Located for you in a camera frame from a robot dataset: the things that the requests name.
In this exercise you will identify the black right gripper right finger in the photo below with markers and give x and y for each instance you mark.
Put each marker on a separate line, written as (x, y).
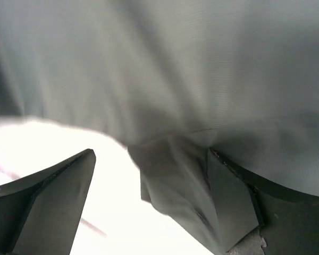
(258, 216)

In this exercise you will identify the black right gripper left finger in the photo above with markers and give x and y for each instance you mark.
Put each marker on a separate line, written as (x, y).
(40, 213)

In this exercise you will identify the dark grey t shirt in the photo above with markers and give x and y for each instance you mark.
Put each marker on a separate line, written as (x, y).
(172, 80)

